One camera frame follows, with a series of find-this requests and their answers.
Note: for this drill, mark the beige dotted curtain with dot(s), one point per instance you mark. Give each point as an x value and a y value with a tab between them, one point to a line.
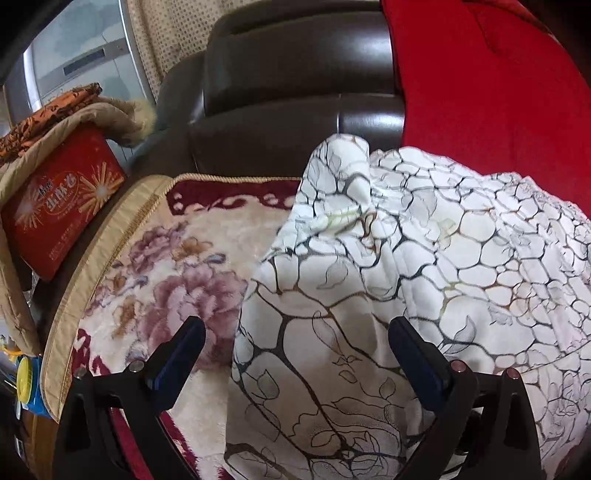
175	27

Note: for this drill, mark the orange black patterned cloth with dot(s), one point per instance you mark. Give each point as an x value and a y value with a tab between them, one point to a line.
55	108

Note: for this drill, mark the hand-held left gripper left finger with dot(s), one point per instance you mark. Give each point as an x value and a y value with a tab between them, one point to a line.
175	364

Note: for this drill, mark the beige quilted jacket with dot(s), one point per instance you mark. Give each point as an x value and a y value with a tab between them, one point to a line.
92	113

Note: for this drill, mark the dark brown leather sofa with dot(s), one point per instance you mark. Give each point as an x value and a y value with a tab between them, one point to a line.
286	83

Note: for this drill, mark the white black crackle print coat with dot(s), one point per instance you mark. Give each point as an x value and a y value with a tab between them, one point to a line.
415	230

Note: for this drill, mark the blue yellow toy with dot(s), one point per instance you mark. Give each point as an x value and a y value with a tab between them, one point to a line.
30	383

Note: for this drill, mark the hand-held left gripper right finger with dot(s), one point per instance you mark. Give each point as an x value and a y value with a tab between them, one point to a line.
415	364

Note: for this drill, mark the floral red beige blanket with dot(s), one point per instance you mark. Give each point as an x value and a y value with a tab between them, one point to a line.
184	277

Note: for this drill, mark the large red cushion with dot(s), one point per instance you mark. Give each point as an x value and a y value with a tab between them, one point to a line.
485	92

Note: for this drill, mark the red cardboard box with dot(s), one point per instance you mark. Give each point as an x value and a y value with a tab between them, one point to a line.
60	203

